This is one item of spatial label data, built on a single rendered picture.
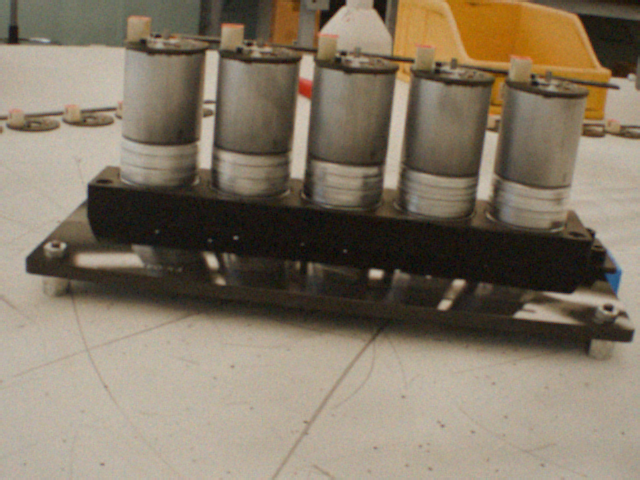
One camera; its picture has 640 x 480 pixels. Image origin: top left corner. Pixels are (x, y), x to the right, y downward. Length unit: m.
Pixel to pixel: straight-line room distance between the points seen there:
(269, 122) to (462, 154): 0.06
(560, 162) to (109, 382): 0.14
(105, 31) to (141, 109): 4.38
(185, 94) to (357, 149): 0.05
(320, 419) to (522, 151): 0.11
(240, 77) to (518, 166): 0.08
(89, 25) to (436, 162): 4.40
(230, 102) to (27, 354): 0.09
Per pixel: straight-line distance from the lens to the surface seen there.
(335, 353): 0.23
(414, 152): 0.27
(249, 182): 0.27
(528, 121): 0.26
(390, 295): 0.24
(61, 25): 4.64
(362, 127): 0.26
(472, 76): 0.26
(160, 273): 0.24
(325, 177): 0.27
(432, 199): 0.27
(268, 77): 0.26
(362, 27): 0.42
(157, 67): 0.26
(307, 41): 2.65
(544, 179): 0.27
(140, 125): 0.27
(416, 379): 0.22
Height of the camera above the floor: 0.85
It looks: 20 degrees down
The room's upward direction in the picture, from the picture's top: 6 degrees clockwise
